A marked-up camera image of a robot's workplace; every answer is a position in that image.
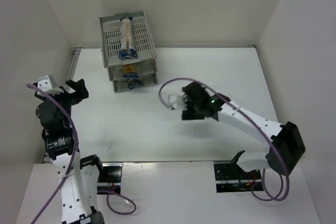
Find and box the blue silver spaghetti bag front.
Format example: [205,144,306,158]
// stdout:
[128,79,143,90]

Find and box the blue orange spaghetti bag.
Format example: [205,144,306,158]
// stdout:
[118,16,138,59]
[122,64,139,79]

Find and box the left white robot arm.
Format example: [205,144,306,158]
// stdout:
[34,76,104,223]

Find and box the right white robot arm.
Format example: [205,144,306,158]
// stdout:
[182,82,306,176]

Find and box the grey stacked tray shelf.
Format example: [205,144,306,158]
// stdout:
[99,10,157,93]

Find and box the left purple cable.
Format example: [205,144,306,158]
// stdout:
[26,83,137,224]

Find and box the purple cable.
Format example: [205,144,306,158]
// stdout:
[26,83,137,224]
[159,78,291,201]

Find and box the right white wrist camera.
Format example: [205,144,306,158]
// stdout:
[168,95,187,111]

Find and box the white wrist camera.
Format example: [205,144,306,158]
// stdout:
[168,95,187,111]
[37,75,64,95]

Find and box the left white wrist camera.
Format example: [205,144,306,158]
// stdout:
[37,75,64,95]

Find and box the aluminium frame rail left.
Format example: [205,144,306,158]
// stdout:
[41,47,82,164]

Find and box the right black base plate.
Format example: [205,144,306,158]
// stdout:
[214,161,263,193]

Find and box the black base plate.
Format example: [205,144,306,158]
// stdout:
[97,163,123,195]
[214,161,263,193]

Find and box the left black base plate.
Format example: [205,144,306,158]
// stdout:
[97,163,123,195]

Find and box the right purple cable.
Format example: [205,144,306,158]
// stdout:
[159,78,291,201]

